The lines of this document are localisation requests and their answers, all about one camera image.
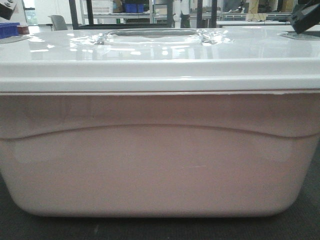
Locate blue bins on background shelf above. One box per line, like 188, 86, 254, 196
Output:
124, 3, 144, 14

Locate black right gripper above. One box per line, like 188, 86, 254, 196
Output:
289, 0, 320, 34

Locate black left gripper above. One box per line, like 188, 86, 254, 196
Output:
0, 0, 18, 20

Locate grey office chair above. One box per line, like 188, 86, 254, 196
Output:
48, 14, 68, 31

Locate red tape roll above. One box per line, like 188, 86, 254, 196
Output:
17, 25, 30, 35

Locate white lidded storage bin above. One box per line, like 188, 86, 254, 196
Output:
0, 26, 320, 218

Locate white background workbench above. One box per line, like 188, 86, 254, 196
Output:
216, 20, 291, 28

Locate blue crate far left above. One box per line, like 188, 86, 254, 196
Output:
0, 22, 20, 39

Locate black metal frame rack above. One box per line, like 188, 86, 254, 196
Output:
68, 0, 218, 30

